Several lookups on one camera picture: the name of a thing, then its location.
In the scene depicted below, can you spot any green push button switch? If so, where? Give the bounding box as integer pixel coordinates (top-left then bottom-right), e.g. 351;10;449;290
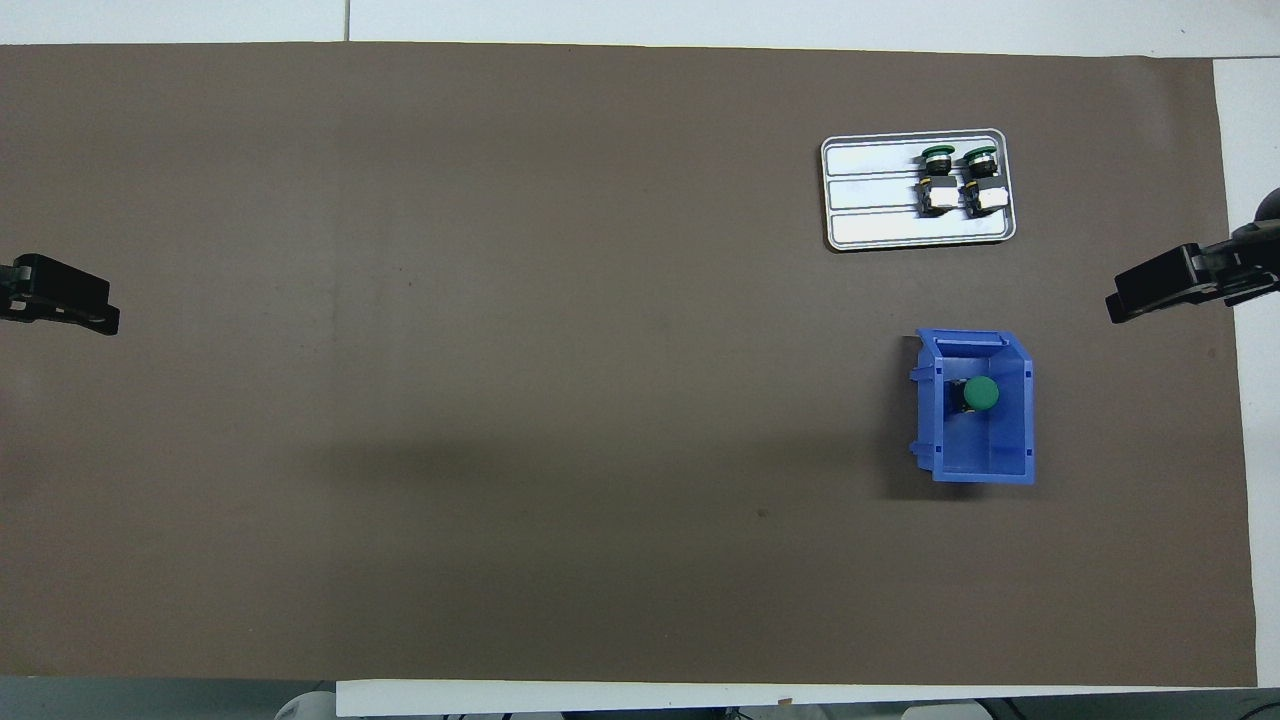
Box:
950;375;1001;414
958;145;1009;217
915;145;959;217

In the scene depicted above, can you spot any brown table mat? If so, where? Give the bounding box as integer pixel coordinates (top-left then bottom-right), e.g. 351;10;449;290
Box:
0;42;1259;689

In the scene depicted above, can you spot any blue plastic storage bin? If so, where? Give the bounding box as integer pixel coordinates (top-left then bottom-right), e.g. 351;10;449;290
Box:
908;328;1037;486

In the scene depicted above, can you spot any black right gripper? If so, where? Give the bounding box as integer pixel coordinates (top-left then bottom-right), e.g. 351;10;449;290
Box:
1107;222;1280;324

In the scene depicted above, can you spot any grey metal tray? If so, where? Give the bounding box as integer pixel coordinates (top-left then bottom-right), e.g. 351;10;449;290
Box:
820;128;1018;252

